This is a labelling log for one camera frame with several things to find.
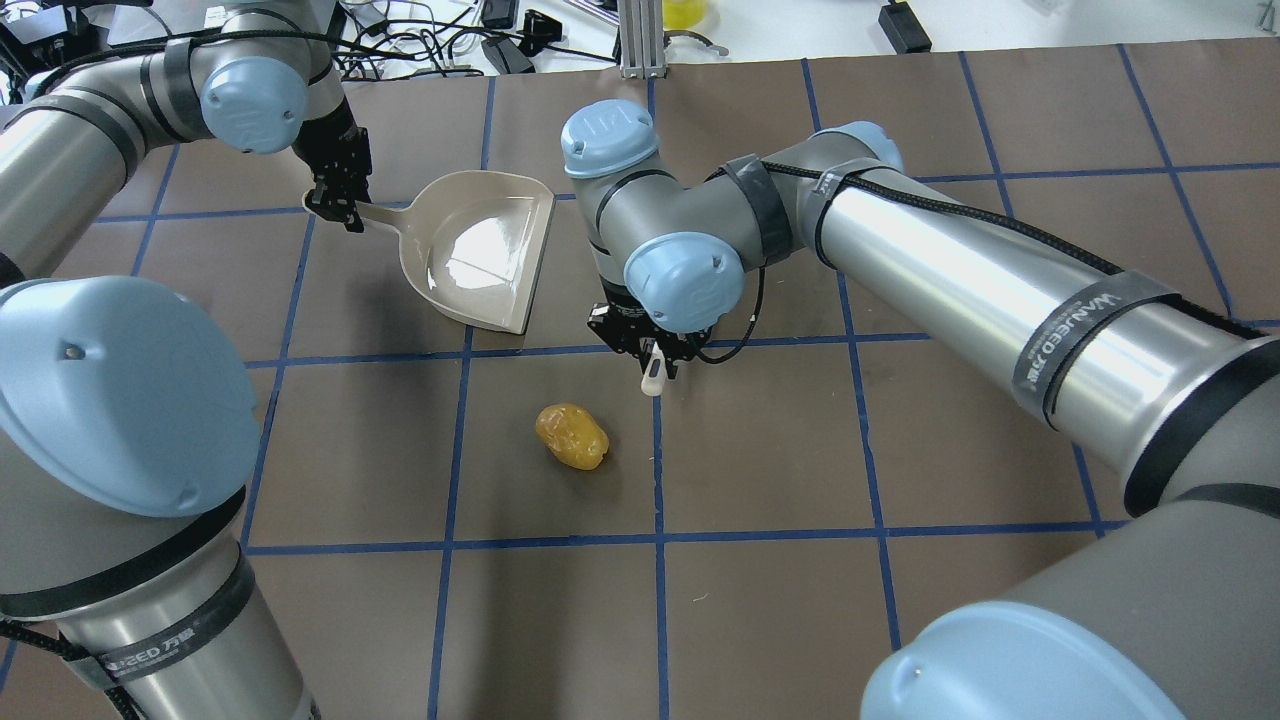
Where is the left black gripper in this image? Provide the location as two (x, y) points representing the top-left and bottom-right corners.
(294, 100), (372, 233)

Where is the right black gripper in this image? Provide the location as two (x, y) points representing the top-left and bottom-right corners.
(586, 278), (710, 380)

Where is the yellow trash ball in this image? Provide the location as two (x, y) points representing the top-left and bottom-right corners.
(534, 404), (611, 471)

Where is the beige dustpan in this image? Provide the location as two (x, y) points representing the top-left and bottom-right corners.
(338, 170), (556, 334)

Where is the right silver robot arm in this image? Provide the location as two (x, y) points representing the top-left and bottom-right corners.
(559, 99), (1279, 719)

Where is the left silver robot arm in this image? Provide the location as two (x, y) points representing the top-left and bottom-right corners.
(3, 1), (371, 719)

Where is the black power adapter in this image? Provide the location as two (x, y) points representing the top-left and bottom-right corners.
(877, 1), (932, 55)

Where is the aluminium frame post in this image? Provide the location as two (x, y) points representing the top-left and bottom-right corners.
(617, 1), (668, 79)

